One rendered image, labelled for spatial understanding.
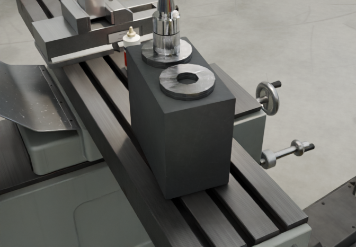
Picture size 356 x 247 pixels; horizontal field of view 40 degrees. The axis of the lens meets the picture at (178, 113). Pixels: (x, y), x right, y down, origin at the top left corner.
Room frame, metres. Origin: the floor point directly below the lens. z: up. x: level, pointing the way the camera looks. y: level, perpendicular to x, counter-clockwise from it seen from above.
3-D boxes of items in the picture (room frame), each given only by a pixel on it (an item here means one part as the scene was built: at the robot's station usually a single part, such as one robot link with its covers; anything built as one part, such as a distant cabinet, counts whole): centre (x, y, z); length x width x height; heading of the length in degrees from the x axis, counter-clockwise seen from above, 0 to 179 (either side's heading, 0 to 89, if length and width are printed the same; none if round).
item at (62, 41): (1.16, 0.19, 1.00); 0.35 x 0.15 x 0.11; 119
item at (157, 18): (0.75, 0.02, 1.21); 0.05 x 0.05 x 0.01
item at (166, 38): (0.75, 0.02, 1.18); 0.05 x 0.05 x 0.06
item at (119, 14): (1.17, 0.17, 1.04); 0.12 x 0.06 x 0.04; 29
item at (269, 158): (1.19, -0.35, 0.53); 0.22 x 0.06 x 0.06; 117
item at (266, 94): (1.31, -0.26, 0.65); 0.16 x 0.12 x 0.12; 117
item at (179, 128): (0.71, 0.00, 1.05); 0.22 x 0.12 x 0.20; 20
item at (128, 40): (1.02, 0.11, 1.00); 0.04 x 0.04 x 0.11
